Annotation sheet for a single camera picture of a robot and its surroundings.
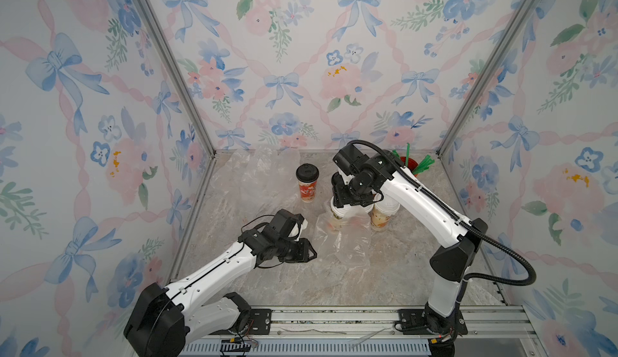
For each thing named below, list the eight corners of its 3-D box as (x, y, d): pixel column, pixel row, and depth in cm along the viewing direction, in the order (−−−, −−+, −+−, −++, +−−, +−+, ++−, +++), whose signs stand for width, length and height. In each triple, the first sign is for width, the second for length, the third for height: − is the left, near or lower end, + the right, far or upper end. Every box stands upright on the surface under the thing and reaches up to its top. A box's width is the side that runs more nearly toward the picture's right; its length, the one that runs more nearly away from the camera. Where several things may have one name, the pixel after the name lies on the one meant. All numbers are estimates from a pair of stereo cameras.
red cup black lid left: (295, 198, 102) (293, 175, 90) (302, 185, 107) (301, 161, 95) (313, 204, 101) (313, 182, 88) (319, 190, 105) (320, 167, 93)
